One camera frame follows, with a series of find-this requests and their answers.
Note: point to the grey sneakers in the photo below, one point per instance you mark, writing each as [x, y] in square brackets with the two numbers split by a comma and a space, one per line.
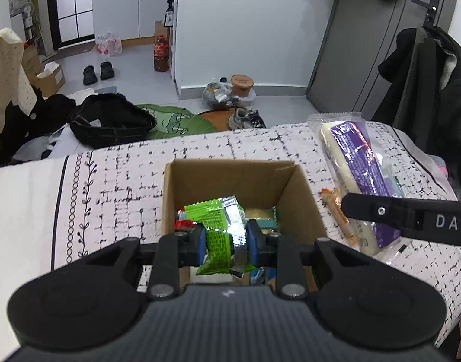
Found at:
[247, 118]

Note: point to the pink blue cloth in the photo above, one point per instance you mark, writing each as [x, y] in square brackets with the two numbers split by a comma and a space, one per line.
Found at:
[441, 166]

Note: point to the cardboard box with tissue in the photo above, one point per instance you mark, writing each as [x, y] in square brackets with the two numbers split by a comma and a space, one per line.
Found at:
[49, 81]

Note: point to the black slipper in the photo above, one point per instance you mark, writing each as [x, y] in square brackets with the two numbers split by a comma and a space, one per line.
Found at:
[90, 75]
[107, 71]

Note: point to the white bed sheet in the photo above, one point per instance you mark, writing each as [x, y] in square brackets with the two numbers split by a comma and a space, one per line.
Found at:
[19, 233]

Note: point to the black coat on rack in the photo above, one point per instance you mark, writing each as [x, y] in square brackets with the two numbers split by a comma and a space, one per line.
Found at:
[415, 83]

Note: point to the standing fan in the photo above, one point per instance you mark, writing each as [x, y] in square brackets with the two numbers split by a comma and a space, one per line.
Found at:
[24, 15]

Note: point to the black spray bottle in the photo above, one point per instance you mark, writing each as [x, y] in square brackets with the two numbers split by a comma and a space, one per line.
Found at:
[169, 15]

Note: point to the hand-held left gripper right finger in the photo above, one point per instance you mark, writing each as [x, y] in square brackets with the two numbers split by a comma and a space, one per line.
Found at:
[253, 243]

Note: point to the black clothing pile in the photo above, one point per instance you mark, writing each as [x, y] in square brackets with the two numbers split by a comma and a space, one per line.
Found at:
[38, 120]

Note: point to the grey door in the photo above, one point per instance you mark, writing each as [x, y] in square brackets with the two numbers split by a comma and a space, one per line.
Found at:
[351, 45]

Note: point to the dotted beige cloth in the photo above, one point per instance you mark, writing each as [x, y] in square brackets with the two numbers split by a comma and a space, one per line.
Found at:
[6, 79]

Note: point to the pack of water bottles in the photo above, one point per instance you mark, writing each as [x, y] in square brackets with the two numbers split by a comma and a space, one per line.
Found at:
[109, 44]

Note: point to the white cabinet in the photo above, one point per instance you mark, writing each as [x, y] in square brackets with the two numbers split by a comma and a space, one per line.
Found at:
[132, 11]

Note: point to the white plastic container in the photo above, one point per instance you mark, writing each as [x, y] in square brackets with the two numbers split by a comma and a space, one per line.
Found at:
[247, 101]

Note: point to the brown cardboard box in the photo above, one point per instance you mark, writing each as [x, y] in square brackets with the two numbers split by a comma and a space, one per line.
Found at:
[230, 181]

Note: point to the brown carton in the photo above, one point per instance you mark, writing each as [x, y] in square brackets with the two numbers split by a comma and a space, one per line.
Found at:
[159, 30]

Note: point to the purple label cake packet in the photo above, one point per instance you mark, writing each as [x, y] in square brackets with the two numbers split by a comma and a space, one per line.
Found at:
[351, 151]

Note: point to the red label drink bottle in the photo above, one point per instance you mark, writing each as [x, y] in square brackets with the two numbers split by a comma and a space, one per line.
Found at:
[161, 54]

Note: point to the black white patterned blanket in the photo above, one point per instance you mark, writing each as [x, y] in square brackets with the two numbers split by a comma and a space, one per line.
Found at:
[121, 181]

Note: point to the orange floor mat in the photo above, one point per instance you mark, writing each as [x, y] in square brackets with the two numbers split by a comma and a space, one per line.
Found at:
[217, 120]

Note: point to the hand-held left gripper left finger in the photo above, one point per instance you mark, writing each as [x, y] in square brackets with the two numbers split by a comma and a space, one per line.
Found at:
[200, 247]

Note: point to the bright green snack packet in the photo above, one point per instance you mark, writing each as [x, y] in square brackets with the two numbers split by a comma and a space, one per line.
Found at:
[219, 233]

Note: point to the clear plastic bag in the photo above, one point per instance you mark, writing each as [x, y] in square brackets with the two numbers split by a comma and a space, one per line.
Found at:
[217, 94]

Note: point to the red snack packet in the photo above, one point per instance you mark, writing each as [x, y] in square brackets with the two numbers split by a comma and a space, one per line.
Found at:
[185, 223]

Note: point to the black bag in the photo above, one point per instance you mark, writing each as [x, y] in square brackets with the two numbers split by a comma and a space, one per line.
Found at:
[109, 120]

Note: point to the black framed glass door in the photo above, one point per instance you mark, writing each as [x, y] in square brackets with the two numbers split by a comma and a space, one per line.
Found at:
[73, 7]

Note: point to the brown noodle cup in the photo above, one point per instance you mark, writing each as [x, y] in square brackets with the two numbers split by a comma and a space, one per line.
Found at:
[242, 85]

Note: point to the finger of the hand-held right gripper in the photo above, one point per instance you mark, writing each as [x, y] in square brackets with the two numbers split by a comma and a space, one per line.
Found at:
[366, 207]

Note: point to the green floor mat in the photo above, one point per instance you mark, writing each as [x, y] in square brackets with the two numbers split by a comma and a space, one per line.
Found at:
[173, 120]

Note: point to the long orange cracker packet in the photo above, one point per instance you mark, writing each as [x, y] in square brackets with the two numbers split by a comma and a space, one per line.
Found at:
[338, 215]

